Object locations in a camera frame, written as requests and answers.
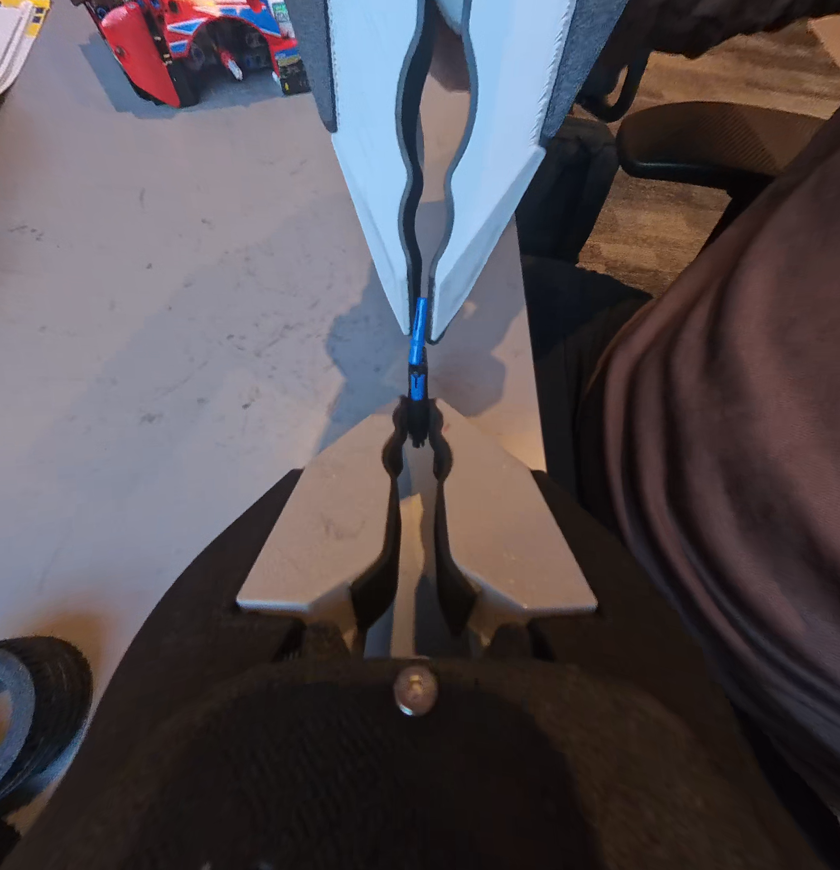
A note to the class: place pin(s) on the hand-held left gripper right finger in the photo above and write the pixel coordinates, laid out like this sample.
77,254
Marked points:
515,544

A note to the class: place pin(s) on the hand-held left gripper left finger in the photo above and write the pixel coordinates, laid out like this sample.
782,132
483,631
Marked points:
325,537

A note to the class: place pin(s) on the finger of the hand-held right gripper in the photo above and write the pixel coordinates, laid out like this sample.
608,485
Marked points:
508,102
365,102

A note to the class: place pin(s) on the black toy brick assembly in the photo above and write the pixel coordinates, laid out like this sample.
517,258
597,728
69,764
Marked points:
416,425

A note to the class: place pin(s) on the person's right forearm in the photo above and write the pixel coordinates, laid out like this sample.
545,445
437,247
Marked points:
732,20

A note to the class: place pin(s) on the white desk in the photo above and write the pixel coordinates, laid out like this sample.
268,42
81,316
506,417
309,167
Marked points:
155,306

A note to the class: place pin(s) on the red toy car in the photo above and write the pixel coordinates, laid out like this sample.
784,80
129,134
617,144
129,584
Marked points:
141,54

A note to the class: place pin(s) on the black toy tyre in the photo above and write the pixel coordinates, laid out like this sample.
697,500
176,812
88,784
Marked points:
60,680

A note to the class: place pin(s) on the open instruction book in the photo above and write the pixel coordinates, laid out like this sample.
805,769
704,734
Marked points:
5,47

